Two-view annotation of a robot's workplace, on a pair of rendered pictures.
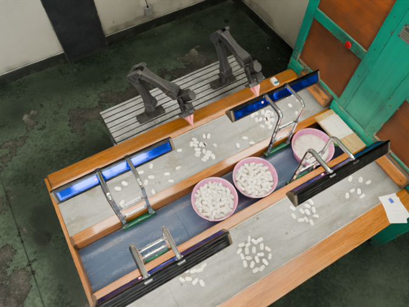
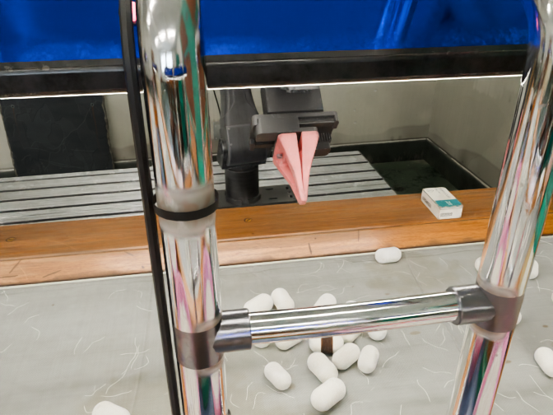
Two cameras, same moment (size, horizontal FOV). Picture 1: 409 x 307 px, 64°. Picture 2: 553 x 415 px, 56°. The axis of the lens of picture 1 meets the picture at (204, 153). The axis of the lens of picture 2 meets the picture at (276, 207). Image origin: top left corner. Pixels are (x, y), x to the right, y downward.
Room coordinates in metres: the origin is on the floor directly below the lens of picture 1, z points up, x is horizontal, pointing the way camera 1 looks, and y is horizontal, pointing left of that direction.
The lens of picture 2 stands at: (0.91, -0.51, 1.13)
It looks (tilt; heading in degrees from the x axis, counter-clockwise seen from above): 28 degrees down; 22
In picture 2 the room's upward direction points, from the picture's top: straight up
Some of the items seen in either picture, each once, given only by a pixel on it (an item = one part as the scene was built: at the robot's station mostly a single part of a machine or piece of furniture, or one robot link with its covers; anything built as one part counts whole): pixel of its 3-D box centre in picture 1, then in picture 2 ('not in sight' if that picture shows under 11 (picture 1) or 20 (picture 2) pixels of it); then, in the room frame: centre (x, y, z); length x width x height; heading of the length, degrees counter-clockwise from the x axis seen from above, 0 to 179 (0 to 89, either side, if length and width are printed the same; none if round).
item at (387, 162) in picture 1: (388, 164); not in sight; (0.95, -1.09, 0.83); 0.30 x 0.06 x 0.07; 32
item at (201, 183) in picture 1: (214, 201); not in sight; (0.72, -0.07, 0.72); 0.27 x 0.27 x 0.10
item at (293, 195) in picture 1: (341, 169); not in sight; (0.77, -0.68, 1.08); 0.62 x 0.08 x 0.07; 122
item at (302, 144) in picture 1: (310, 150); not in sight; (1.10, -0.68, 0.71); 0.22 x 0.22 x 0.06
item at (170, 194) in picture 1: (216, 171); not in sight; (0.92, -0.08, 0.71); 1.81 x 0.05 x 0.11; 122
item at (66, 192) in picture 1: (114, 166); not in sight; (0.73, 0.44, 1.08); 0.62 x 0.08 x 0.07; 122
